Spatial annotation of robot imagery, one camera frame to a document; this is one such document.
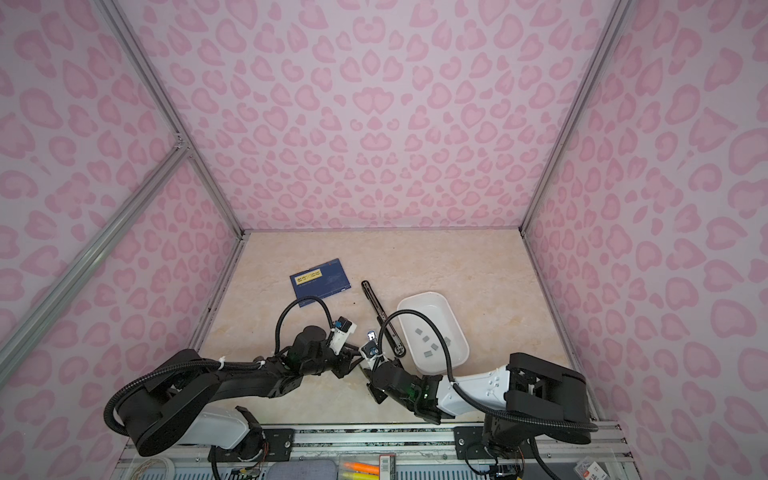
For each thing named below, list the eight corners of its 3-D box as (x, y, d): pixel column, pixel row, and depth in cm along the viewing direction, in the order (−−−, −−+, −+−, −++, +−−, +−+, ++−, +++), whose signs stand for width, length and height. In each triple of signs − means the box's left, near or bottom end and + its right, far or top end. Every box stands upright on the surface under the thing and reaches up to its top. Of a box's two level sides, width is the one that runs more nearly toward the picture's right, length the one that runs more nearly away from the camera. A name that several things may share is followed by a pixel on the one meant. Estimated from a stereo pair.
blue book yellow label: (300, 308, 101) (299, 304, 99) (290, 279, 108) (289, 275, 107) (351, 287, 106) (350, 284, 104) (337, 261, 114) (337, 257, 112)
